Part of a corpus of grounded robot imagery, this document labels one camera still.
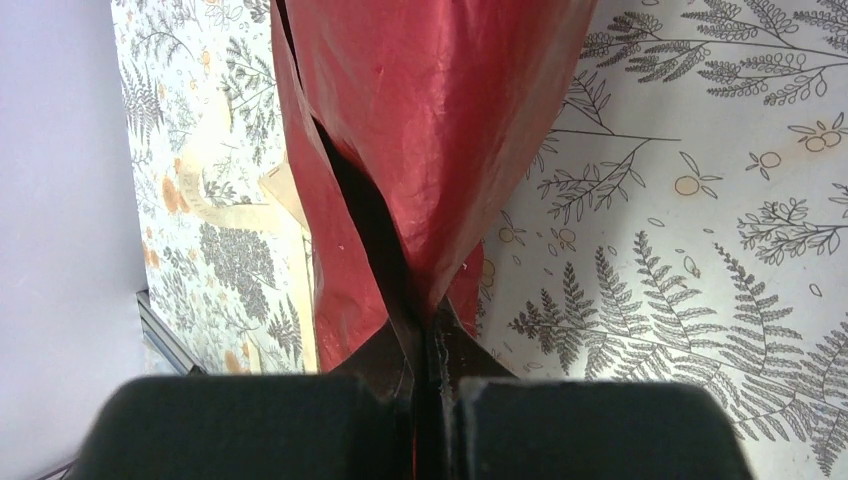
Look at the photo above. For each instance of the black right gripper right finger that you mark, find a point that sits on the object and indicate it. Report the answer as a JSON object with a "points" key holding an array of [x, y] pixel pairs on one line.
{"points": [[485, 423]]}

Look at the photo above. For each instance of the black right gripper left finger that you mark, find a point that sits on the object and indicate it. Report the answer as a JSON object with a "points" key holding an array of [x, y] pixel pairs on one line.
{"points": [[350, 423]]}

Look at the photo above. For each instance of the cream printed ribbon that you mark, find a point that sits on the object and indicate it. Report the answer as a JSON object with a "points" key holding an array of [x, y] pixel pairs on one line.
{"points": [[283, 216]]}

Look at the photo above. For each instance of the dark maroon wrapping paper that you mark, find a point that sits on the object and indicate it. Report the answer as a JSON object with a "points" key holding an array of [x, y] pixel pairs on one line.
{"points": [[443, 105]]}

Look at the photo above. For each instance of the floral patterned table mat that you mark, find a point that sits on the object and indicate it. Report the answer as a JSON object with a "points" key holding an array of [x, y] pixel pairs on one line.
{"points": [[685, 218]]}

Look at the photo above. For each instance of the aluminium frame post left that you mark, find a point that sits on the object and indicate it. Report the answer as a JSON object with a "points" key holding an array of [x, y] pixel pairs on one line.
{"points": [[165, 352]]}

